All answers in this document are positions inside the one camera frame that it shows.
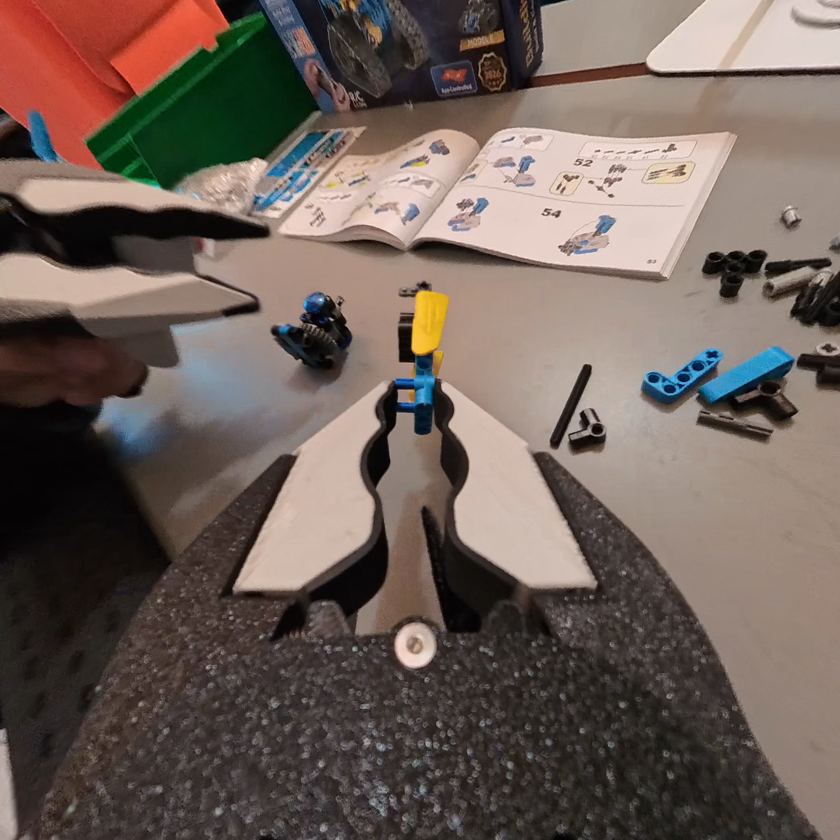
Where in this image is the blue curved panel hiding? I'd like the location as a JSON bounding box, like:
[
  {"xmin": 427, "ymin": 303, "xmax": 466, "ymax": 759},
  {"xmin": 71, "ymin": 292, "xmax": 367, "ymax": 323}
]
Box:
[{"xmin": 697, "ymin": 346, "xmax": 796, "ymax": 404}]

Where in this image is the blue black brick assembly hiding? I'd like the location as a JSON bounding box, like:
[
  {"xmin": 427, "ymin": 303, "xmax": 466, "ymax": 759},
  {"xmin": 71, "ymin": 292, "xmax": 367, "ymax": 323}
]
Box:
[{"xmin": 270, "ymin": 291, "xmax": 354, "ymax": 370}]

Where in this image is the black axle rod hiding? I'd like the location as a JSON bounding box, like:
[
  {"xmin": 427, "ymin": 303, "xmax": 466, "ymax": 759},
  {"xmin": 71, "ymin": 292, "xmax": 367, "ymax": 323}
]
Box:
[{"xmin": 550, "ymin": 364, "xmax": 593, "ymax": 449}]

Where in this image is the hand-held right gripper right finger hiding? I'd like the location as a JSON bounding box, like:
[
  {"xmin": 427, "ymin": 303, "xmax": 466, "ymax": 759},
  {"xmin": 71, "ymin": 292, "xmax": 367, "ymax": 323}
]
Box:
[{"xmin": 437, "ymin": 381, "xmax": 599, "ymax": 595}]

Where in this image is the blue sticker sheet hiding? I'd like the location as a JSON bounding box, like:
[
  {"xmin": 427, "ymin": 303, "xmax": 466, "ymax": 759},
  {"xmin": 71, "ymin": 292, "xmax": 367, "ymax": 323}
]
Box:
[{"xmin": 252, "ymin": 127, "xmax": 366, "ymax": 221}]

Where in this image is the blue robot kit box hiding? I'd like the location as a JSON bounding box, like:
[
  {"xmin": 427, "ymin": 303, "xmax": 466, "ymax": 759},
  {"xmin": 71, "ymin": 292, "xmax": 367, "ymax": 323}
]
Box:
[{"xmin": 259, "ymin": 0, "xmax": 546, "ymax": 114}]

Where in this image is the open instruction booklet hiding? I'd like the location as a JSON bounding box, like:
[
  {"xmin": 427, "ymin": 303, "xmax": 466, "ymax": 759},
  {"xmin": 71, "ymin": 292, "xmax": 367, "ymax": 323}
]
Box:
[{"xmin": 279, "ymin": 127, "xmax": 739, "ymax": 282}]

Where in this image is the black angle connector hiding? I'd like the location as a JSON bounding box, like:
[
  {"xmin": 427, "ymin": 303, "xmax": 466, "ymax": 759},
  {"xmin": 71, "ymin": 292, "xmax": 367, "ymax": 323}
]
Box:
[{"xmin": 568, "ymin": 408, "xmax": 607, "ymax": 450}]

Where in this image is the orange plastic bin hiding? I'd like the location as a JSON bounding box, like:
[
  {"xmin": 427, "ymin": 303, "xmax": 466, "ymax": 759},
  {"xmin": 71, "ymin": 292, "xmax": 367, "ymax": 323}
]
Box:
[{"xmin": 0, "ymin": 0, "xmax": 231, "ymax": 172}]

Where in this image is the pile of small brick parts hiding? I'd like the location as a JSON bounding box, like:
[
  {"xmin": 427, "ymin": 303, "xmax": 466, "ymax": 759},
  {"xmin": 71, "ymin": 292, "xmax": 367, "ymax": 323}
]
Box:
[{"xmin": 761, "ymin": 233, "xmax": 840, "ymax": 389}]

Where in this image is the blue yellow brick assembly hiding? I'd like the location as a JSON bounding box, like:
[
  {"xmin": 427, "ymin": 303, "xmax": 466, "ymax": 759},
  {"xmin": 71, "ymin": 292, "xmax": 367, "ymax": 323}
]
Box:
[{"xmin": 394, "ymin": 290, "xmax": 451, "ymax": 437}]

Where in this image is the dark grey axle pin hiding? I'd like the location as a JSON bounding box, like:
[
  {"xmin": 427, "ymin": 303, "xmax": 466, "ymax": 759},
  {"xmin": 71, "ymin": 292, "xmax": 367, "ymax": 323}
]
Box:
[{"xmin": 696, "ymin": 409, "xmax": 774, "ymax": 439}]

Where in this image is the blue L-shaped beam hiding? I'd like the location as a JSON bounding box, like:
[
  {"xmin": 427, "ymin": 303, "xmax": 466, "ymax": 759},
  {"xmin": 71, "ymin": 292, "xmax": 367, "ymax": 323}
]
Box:
[{"xmin": 642, "ymin": 348, "xmax": 725, "ymax": 403}]

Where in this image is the black T-shaped beam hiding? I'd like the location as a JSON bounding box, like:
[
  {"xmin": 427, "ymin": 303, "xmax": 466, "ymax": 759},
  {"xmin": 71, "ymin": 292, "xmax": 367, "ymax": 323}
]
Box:
[{"xmin": 701, "ymin": 248, "xmax": 769, "ymax": 299}]

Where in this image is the grey desk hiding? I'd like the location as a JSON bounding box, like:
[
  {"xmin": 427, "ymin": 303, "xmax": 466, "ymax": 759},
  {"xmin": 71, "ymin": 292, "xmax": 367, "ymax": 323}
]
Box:
[{"xmin": 95, "ymin": 0, "xmax": 840, "ymax": 840}]

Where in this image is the green plastic bin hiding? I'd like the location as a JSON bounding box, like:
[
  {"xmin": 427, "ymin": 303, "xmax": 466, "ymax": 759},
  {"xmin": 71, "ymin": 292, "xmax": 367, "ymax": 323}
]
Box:
[{"xmin": 85, "ymin": 13, "xmax": 322, "ymax": 191}]

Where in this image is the person's left hand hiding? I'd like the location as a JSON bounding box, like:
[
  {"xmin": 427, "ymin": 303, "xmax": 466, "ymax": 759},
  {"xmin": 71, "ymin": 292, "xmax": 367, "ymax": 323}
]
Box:
[{"xmin": 0, "ymin": 336, "xmax": 149, "ymax": 409}]

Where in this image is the crinkled clear plastic bag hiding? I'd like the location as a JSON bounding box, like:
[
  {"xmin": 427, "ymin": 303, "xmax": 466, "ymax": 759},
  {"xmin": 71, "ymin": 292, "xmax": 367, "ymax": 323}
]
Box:
[{"xmin": 173, "ymin": 157, "xmax": 270, "ymax": 217}]

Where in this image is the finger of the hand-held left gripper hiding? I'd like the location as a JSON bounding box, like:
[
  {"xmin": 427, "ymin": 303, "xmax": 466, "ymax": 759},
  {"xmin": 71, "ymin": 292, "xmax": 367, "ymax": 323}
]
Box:
[
  {"xmin": 0, "ymin": 161, "xmax": 271, "ymax": 263},
  {"xmin": 0, "ymin": 236, "xmax": 260, "ymax": 367}
]

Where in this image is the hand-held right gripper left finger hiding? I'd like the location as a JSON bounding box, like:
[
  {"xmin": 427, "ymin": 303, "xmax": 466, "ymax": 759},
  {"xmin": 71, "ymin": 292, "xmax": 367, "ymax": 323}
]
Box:
[{"xmin": 233, "ymin": 381, "xmax": 395, "ymax": 597}]

